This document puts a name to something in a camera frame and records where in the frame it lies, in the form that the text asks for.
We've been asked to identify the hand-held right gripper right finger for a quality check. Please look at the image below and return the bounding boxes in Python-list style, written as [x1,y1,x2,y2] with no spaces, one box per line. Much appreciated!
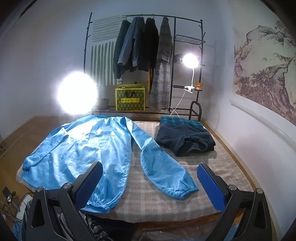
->
[196,163,277,241]

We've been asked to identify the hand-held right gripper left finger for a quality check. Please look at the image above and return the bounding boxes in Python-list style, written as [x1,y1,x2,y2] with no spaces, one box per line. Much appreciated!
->
[23,161,104,241]

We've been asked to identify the light blue jacket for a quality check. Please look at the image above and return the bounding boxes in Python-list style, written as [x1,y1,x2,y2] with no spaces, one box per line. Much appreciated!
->
[21,115,199,213]

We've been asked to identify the black metal clothes rack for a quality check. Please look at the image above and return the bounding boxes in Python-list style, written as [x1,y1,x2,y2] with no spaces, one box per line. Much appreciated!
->
[84,12,206,122]

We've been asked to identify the striped dark cloth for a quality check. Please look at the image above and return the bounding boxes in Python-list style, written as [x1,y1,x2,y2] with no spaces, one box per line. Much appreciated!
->
[84,214,111,241]

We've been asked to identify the folded dark navy garment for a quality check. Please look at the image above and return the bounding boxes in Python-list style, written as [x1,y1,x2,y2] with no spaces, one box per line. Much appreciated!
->
[154,121,216,157]

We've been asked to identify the folded teal plaid garment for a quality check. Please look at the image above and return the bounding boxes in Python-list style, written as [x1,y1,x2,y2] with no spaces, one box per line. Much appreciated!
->
[160,116,205,131]

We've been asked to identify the small potted plant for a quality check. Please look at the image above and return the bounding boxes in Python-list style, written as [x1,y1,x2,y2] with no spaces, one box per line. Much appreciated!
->
[97,98,110,110]

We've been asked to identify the yellow green patterned box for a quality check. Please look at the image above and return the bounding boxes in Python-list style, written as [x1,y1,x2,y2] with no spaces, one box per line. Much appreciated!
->
[115,85,146,112]

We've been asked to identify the grey plaid hanging coat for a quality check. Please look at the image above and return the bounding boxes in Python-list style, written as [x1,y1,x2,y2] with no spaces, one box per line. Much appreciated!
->
[148,16,173,109]

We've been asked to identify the yellow hanging scarf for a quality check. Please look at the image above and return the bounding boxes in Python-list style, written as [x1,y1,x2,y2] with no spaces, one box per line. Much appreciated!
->
[146,68,154,95]

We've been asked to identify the white clip lamp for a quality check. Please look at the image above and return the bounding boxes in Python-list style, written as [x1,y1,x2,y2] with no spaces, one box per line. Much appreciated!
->
[183,53,200,93]

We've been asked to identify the dark green hanging jacket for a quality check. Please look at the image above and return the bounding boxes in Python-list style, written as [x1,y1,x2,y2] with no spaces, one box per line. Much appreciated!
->
[112,20,131,80]

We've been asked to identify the blue denim hanging jacket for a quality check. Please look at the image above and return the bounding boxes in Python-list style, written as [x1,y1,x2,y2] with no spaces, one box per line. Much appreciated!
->
[117,17,146,72]

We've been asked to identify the tangled cables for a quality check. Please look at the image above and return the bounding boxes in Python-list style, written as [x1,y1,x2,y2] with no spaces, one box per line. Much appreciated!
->
[0,200,29,241]

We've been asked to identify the ring light on stand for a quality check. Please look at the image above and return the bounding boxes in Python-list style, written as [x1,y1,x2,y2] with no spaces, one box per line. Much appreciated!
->
[57,71,99,115]

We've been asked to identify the landscape painting wall poster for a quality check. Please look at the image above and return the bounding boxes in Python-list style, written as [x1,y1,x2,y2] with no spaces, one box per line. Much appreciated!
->
[232,20,296,127]

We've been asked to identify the green striped wall poster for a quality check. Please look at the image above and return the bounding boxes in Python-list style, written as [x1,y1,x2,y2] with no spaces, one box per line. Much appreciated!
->
[90,15,127,87]

